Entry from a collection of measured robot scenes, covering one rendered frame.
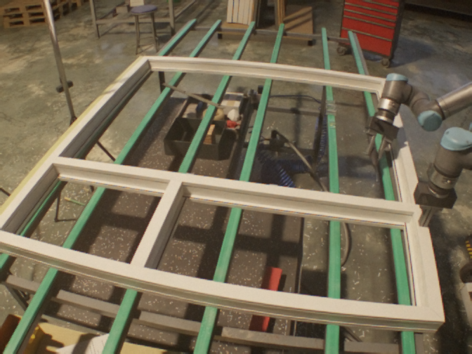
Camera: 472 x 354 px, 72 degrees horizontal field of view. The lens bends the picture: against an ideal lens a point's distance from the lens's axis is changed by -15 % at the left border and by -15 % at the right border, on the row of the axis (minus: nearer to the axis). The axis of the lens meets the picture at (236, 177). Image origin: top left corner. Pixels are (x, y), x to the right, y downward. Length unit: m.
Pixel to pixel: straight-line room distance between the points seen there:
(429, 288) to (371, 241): 1.37
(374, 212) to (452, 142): 0.41
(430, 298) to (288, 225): 0.77
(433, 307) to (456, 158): 0.41
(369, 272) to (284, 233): 0.86
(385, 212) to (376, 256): 1.11
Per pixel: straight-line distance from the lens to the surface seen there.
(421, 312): 1.08
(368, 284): 2.26
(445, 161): 1.10
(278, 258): 1.52
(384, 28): 4.78
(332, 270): 1.17
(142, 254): 1.11
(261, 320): 1.32
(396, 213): 1.33
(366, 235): 2.50
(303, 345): 1.07
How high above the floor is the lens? 1.79
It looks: 40 degrees down
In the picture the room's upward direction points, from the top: straight up
